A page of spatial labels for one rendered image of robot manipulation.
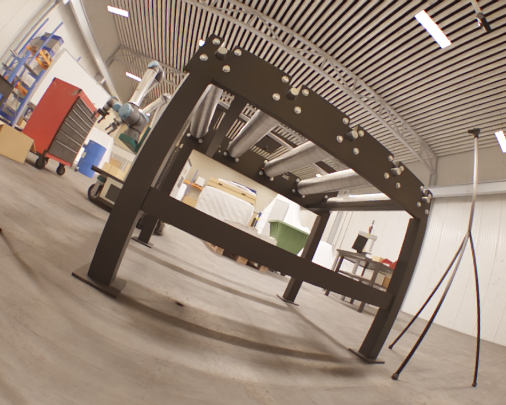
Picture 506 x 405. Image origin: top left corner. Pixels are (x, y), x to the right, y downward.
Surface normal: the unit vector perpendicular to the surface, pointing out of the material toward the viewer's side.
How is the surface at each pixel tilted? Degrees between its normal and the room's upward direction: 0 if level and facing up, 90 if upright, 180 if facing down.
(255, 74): 90
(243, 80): 90
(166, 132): 90
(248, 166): 90
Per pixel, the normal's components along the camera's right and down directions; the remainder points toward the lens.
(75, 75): 0.91, 0.38
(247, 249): 0.30, -0.04
